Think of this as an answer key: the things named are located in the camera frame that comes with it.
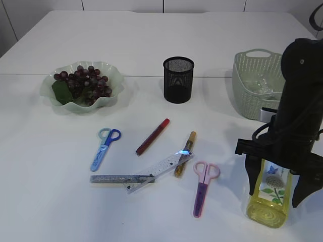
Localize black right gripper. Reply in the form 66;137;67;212
235;91;322;208

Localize yellow tea bottle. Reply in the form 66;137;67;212
246;160;292;228

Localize clear plastic sheet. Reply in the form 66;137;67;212
243;75;284;95

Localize purple grape bunch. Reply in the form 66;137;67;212
51;65;113;107

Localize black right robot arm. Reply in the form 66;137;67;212
235;38;322;208

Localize clear plastic ruler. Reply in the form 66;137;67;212
124;150;194;194

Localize green woven plastic basket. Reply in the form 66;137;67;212
232;49;285;120

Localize gold glitter pen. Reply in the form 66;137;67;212
174;131;196;178

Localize red marker pen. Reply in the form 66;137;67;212
136;118;170;156

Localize black mesh pen holder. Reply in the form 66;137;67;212
163;56;194;104

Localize green wavy plastic plate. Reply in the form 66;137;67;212
40;61;124;113

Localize pink purple scissors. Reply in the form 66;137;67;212
193;161;221;218

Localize blue scissors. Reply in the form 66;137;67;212
90;128;121;172

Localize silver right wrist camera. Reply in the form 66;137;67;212
258;107;277;123

